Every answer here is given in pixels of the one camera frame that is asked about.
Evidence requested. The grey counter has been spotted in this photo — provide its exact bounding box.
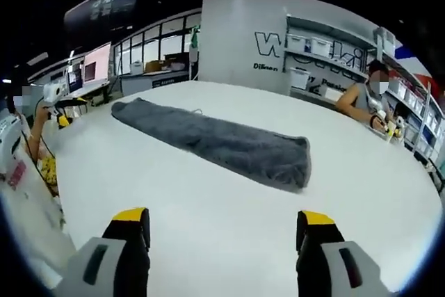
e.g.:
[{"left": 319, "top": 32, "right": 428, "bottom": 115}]
[{"left": 119, "top": 53, "right": 193, "bottom": 95}]

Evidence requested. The stack of white storage bins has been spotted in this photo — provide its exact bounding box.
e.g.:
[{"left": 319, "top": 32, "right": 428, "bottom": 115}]
[{"left": 287, "top": 34, "right": 439, "bottom": 159}]

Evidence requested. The grey towel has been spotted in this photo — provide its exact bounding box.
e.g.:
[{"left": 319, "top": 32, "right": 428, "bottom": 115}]
[{"left": 111, "top": 98, "right": 312, "bottom": 195}]

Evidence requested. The large display screen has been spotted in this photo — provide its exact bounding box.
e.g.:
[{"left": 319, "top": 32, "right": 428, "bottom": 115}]
[{"left": 83, "top": 42, "right": 113, "bottom": 86}]

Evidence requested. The black cable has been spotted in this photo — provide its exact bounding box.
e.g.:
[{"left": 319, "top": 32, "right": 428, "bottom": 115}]
[{"left": 19, "top": 129, "right": 36, "bottom": 159}]

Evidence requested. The grey metal shelving unit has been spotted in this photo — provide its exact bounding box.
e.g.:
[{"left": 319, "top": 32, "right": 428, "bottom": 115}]
[{"left": 282, "top": 13, "right": 445, "bottom": 173}]

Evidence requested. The person's left hand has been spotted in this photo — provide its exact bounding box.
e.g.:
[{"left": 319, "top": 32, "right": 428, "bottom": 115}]
[{"left": 34, "top": 103, "right": 54, "bottom": 127}]

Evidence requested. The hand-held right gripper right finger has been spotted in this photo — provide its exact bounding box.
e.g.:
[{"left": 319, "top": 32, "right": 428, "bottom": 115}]
[{"left": 296, "top": 210, "right": 387, "bottom": 297}]

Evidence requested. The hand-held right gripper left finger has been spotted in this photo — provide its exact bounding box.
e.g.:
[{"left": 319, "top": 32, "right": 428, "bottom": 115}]
[{"left": 65, "top": 207, "right": 152, "bottom": 297}]

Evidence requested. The green hanging cloth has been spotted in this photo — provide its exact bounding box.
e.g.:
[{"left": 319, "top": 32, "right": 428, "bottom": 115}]
[{"left": 189, "top": 25, "right": 200, "bottom": 50}]

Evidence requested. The white table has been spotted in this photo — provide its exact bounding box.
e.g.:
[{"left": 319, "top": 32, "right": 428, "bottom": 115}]
[{"left": 51, "top": 79, "right": 443, "bottom": 297}]

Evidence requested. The dark hanging ceiling banner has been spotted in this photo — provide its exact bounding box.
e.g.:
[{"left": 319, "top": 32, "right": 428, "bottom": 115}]
[{"left": 63, "top": 0, "right": 140, "bottom": 34}]

